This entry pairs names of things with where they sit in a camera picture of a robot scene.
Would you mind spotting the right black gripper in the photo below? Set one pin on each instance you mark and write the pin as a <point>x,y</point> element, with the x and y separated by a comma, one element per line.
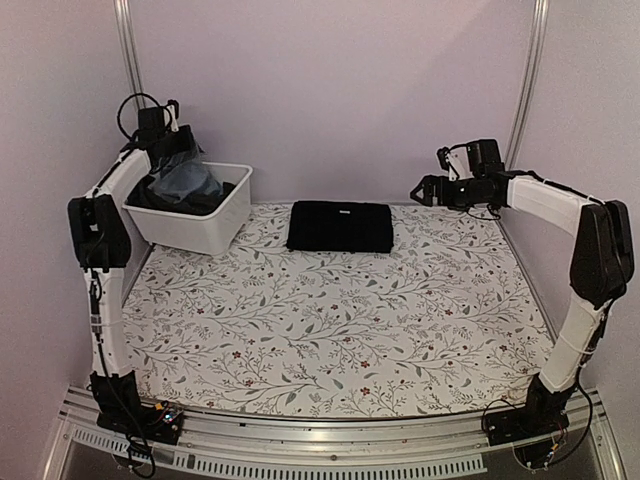
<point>430,181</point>

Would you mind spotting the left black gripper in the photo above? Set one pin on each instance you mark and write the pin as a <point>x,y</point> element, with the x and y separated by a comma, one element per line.
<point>188,140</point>

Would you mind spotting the blue denim garment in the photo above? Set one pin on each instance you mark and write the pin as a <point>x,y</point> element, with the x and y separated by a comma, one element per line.
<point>183,175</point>

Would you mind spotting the black t-shirt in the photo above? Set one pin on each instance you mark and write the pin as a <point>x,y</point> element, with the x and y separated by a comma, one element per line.
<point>325,226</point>

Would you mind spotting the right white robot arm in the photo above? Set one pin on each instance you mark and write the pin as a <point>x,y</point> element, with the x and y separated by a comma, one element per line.
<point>602,260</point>

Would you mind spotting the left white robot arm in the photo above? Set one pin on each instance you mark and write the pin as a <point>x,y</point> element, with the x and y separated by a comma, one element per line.
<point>103,248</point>

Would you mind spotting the white plastic laundry bin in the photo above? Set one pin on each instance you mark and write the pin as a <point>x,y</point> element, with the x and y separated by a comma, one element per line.
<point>210,234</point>

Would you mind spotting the dark garment in bin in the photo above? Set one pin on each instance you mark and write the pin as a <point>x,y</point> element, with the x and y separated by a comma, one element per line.
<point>198,204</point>

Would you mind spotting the floral patterned table mat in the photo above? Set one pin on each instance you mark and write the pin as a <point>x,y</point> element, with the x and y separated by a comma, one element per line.
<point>444,323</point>

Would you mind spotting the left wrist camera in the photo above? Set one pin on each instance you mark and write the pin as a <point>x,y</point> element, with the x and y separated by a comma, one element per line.
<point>153,119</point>

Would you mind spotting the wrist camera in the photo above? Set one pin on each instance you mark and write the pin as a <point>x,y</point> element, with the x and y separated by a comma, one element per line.
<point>484,158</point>
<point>153,119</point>

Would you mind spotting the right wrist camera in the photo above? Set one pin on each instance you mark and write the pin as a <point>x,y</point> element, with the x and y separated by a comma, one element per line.
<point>484,158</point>

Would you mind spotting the left aluminium frame post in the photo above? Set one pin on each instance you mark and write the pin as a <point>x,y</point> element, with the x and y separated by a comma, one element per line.
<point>127,42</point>

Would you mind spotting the aluminium frame post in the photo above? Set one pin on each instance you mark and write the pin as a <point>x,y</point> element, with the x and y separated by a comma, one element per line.
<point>127,42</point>
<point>532,65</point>

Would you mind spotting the right aluminium frame post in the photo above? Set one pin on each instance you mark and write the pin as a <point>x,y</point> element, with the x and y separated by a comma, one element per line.
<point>532,65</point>

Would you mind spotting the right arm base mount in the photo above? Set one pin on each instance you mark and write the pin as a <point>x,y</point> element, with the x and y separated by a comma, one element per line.
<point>542,413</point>

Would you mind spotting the front aluminium rail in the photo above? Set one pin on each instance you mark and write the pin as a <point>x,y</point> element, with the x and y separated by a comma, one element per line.
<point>226,445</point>

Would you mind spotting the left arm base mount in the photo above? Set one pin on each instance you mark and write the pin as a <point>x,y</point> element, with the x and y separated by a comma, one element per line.
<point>121,410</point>

